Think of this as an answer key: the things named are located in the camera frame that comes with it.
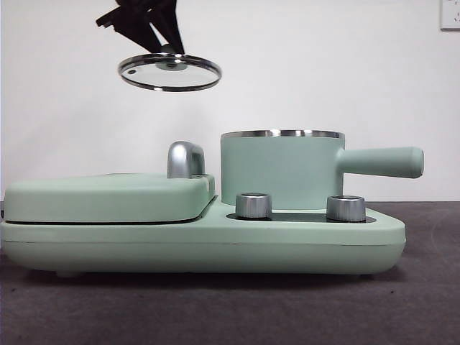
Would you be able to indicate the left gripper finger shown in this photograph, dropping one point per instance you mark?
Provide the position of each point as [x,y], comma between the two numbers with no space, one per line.
[170,25]
[138,34]

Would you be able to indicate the glass lid with green knob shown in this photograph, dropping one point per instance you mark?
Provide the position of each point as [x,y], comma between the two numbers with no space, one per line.
[179,77]

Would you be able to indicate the green grill cover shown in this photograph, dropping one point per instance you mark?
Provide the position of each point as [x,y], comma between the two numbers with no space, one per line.
[108,201]

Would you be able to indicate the silver control knob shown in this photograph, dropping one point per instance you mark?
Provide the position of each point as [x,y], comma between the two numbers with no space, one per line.
[253,206]
[345,208]

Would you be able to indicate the white wall socket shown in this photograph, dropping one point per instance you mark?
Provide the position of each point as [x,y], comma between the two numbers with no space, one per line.
[451,14]

